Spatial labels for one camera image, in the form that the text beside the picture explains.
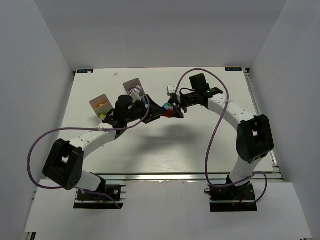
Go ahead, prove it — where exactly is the white left sorting container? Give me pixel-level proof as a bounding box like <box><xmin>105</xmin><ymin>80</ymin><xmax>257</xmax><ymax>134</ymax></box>
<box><xmin>89</xmin><ymin>94</ymin><xmax>114</xmax><ymax>123</ymax></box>

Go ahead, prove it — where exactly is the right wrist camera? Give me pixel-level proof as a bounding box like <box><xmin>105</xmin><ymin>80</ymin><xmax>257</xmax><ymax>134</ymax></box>
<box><xmin>166</xmin><ymin>84</ymin><xmax>177</xmax><ymax>97</ymax></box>

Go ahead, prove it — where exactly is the red long lego brick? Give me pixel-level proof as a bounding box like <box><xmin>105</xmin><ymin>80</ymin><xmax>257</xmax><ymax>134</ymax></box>
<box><xmin>161</xmin><ymin>111</ymin><xmax>174</xmax><ymax>118</ymax></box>

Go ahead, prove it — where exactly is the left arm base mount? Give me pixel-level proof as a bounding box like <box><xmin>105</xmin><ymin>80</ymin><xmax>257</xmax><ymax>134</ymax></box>
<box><xmin>73</xmin><ymin>184</ymin><xmax>127</xmax><ymax>210</ymax></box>

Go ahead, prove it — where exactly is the white right sorting container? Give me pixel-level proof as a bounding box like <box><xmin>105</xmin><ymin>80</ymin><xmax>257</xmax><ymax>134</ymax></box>
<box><xmin>123</xmin><ymin>78</ymin><xmax>148</xmax><ymax>106</ymax></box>

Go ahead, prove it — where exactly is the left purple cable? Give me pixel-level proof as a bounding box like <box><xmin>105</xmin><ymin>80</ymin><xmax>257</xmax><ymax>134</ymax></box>
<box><xmin>26</xmin><ymin>94</ymin><xmax>151</xmax><ymax>210</ymax></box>

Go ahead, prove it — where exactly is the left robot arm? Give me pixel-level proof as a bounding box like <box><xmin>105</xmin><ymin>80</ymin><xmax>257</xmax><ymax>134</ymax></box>
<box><xmin>42</xmin><ymin>95</ymin><xmax>167</xmax><ymax>193</ymax></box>

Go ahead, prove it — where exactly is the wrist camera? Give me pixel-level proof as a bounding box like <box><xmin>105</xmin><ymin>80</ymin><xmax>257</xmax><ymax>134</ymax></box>
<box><xmin>166</xmin><ymin>84</ymin><xmax>177</xmax><ymax>97</ymax></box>
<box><xmin>129</xmin><ymin>85</ymin><xmax>145</xmax><ymax>102</ymax></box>

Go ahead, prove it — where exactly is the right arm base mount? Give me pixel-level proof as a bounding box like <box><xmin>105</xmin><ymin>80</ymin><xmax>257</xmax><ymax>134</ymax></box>
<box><xmin>204</xmin><ymin>183</ymin><xmax>258</xmax><ymax>213</ymax></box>

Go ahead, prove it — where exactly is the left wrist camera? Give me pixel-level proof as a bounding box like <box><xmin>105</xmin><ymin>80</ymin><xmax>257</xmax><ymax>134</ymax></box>
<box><xmin>129</xmin><ymin>85</ymin><xmax>145</xmax><ymax>102</ymax></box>

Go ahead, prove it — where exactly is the white sorting container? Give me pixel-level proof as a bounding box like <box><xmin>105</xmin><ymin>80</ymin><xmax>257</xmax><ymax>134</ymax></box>
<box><xmin>123</xmin><ymin>78</ymin><xmax>148</xmax><ymax>106</ymax></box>
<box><xmin>89</xmin><ymin>94</ymin><xmax>114</xmax><ymax>123</ymax></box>

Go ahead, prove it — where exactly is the purple cable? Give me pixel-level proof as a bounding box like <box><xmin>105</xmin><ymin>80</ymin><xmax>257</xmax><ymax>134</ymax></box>
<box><xmin>174</xmin><ymin>68</ymin><xmax>268</xmax><ymax>206</ymax></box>
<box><xmin>26</xmin><ymin>94</ymin><xmax>151</xmax><ymax>210</ymax></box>

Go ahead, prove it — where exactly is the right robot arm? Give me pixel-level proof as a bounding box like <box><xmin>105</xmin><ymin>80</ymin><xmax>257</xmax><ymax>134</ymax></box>
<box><xmin>167</xmin><ymin>73</ymin><xmax>274</xmax><ymax>187</ymax></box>

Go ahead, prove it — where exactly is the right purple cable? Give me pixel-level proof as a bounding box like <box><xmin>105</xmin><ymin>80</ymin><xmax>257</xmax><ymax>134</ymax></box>
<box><xmin>174</xmin><ymin>68</ymin><xmax>268</xmax><ymax>206</ymax></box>

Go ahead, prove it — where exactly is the blue round toy piece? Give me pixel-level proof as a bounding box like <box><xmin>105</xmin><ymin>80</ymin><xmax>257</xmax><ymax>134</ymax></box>
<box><xmin>162</xmin><ymin>102</ymin><xmax>174</xmax><ymax>112</ymax></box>

